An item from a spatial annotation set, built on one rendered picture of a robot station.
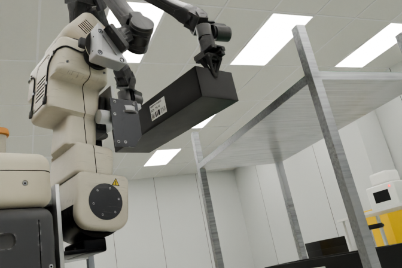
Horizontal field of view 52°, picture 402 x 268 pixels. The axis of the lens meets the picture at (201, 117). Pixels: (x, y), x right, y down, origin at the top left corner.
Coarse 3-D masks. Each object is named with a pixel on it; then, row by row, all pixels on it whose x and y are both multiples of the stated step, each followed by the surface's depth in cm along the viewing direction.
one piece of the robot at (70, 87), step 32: (64, 64) 122; (32, 96) 133; (64, 96) 125; (96, 96) 132; (64, 128) 125; (64, 160) 124; (96, 160) 120; (64, 192) 120; (96, 192) 116; (96, 224) 112
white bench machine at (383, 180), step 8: (376, 176) 547; (384, 176) 536; (392, 176) 538; (376, 184) 547; (384, 184) 532; (392, 184) 521; (400, 184) 527; (368, 192) 552; (376, 192) 542; (384, 192) 531; (392, 192) 521; (400, 192) 521; (376, 200) 541; (384, 200) 531; (392, 200) 521; (400, 200) 515; (376, 208) 542
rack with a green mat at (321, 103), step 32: (288, 96) 124; (320, 96) 112; (352, 96) 133; (384, 96) 139; (256, 128) 145; (288, 128) 153; (320, 128) 161; (224, 160) 181; (256, 160) 193; (288, 192) 199; (352, 192) 103; (352, 224) 102
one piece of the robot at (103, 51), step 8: (96, 32) 121; (104, 32) 123; (96, 40) 120; (104, 40) 122; (96, 48) 119; (104, 48) 121; (112, 48) 122; (96, 56) 119; (104, 56) 119; (112, 56) 121; (120, 56) 123; (96, 64) 122; (104, 64) 123; (112, 64) 123; (120, 64) 123
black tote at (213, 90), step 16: (176, 80) 144; (192, 80) 138; (208, 80) 139; (224, 80) 144; (160, 96) 151; (176, 96) 143; (192, 96) 137; (208, 96) 135; (224, 96) 141; (144, 112) 158; (160, 112) 150; (176, 112) 143; (192, 112) 146; (208, 112) 150; (144, 128) 157; (160, 128) 155; (176, 128) 159; (144, 144) 170; (160, 144) 175
